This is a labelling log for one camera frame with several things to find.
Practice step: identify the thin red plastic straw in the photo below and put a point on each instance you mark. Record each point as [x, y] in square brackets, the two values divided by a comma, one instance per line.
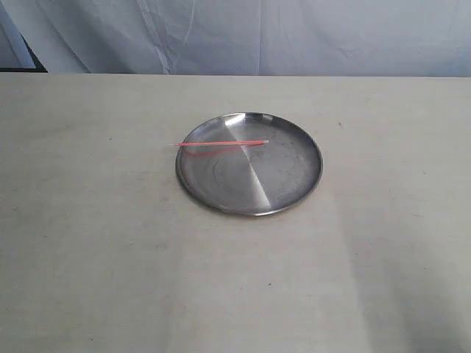
[218, 143]

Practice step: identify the round stainless steel plate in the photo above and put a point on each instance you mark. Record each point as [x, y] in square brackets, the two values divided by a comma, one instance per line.
[249, 180]

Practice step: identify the white backdrop cloth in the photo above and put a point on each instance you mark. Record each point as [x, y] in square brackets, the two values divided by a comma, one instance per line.
[286, 38]

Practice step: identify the dark panel behind cloth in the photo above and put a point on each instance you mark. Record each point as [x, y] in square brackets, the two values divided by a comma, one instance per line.
[16, 55]

